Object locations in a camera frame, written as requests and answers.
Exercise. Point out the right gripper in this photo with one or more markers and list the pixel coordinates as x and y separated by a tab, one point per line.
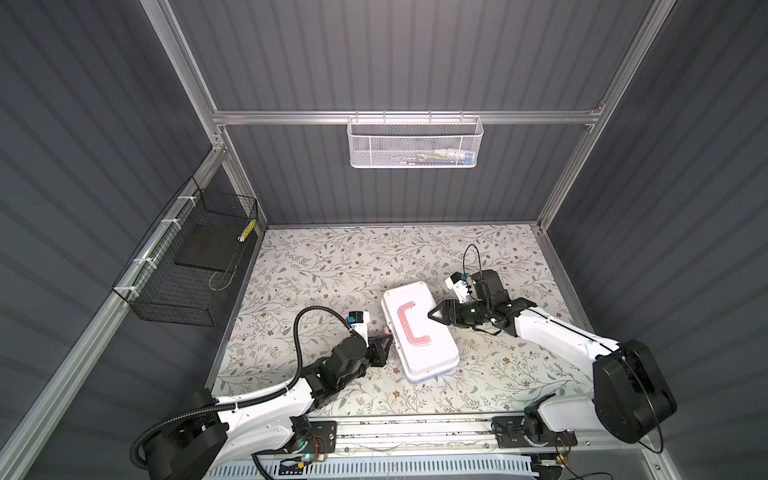
444	316

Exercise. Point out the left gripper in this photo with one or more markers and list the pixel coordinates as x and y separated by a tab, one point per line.
379	355

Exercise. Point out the white blue plastic toolbox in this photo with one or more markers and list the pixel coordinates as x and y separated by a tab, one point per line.
425	347

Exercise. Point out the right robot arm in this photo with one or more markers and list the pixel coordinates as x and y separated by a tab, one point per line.
629	396

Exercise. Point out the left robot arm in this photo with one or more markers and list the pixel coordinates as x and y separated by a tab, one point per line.
217	430

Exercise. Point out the yellow marker in basket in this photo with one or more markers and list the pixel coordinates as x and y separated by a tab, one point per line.
247	230

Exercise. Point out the black pad in basket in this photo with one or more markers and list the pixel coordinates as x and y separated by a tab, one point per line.
211	248

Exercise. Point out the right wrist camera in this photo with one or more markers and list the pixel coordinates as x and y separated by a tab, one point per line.
461	287

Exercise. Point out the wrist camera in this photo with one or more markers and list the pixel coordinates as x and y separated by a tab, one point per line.
358	322
461	287

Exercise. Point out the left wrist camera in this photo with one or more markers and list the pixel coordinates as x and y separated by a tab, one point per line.
358	322

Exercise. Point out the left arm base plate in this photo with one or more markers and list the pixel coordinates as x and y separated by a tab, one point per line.
317	437

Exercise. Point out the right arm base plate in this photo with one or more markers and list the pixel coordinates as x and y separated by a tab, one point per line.
518	431

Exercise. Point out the white perforated cable duct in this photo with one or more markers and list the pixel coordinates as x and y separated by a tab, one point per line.
467	466

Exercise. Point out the white wire mesh basket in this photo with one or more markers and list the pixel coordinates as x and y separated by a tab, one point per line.
414	142

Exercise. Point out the black wire basket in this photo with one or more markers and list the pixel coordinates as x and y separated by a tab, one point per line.
158	290

